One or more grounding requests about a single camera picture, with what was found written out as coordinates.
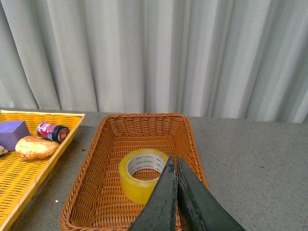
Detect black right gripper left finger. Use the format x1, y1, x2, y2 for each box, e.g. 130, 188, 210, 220
129, 157, 178, 231

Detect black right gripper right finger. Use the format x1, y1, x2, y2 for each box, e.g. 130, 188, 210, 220
177, 157, 244, 231

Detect brown wicker basket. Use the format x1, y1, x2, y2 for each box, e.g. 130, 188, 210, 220
60, 113, 207, 231

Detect yellow woven basket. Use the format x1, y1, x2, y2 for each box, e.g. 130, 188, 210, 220
0, 110, 85, 231

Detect small red labelled jar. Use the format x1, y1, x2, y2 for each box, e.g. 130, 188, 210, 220
36, 121, 70, 143

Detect golden toy bread loaf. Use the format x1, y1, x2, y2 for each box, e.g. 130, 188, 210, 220
15, 136, 60, 160

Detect grey pleated curtain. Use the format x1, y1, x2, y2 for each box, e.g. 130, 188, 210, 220
0, 0, 308, 123

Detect black white panda figurine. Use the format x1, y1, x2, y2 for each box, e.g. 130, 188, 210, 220
0, 146, 8, 155

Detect purple foam block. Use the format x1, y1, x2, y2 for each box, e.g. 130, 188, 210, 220
0, 120, 30, 152

